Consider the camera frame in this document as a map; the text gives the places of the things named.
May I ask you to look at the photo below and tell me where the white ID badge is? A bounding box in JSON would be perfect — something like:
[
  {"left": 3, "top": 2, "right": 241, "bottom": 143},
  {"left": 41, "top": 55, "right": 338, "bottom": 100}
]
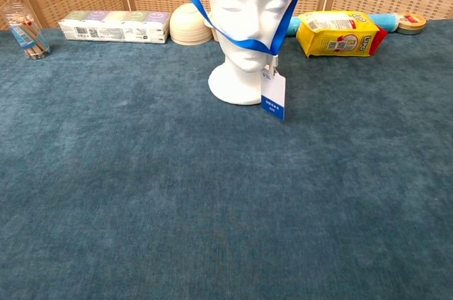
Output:
[{"left": 260, "top": 54, "right": 287, "bottom": 121}]

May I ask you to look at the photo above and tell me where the blue lanyard strap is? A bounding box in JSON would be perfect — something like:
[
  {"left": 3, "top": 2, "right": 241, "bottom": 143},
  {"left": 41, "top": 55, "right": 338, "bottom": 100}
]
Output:
[{"left": 162, "top": 0, "right": 315, "bottom": 56}]

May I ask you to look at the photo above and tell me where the beige lunch box container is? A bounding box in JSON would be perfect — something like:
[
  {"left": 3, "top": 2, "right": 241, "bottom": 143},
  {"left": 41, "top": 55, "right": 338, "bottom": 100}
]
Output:
[{"left": 204, "top": 11, "right": 222, "bottom": 42}]

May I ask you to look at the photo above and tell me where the beige upturned bowl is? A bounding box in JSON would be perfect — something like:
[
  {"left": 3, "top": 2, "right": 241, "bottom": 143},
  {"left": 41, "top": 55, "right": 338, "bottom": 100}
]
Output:
[{"left": 169, "top": 3, "right": 213, "bottom": 46}]

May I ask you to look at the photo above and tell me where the white foam mannequin head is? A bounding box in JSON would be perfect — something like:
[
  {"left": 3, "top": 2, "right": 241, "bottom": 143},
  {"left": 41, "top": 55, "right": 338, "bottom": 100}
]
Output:
[{"left": 207, "top": 0, "right": 293, "bottom": 106}]

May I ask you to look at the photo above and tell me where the yellow snack box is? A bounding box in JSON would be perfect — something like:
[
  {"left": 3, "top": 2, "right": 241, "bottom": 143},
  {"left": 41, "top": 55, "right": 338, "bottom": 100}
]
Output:
[{"left": 295, "top": 11, "right": 389, "bottom": 59}]

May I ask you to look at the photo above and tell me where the teal table cloth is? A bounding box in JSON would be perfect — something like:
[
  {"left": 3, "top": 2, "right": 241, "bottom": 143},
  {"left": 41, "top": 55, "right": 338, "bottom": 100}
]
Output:
[{"left": 0, "top": 18, "right": 453, "bottom": 300}]

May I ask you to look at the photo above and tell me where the multicolour tissue pack box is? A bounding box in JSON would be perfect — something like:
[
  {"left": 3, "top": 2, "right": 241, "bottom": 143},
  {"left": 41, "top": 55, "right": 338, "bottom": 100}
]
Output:
[{"left": 58, "top": 10, "right": 171, "bottom": 45}]

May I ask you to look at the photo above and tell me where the light blue roll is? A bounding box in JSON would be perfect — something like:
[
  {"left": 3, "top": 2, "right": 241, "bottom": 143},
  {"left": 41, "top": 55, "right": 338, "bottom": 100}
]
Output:
[{"left": 287, "top": 11, "right": 403, "bottom": 38}]

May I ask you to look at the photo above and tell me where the clear jar of pencils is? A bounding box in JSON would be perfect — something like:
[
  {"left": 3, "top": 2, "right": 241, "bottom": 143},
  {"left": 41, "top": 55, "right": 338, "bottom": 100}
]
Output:
[{"left": 1, "top": 2, "right": 51, "bottom": 61}]

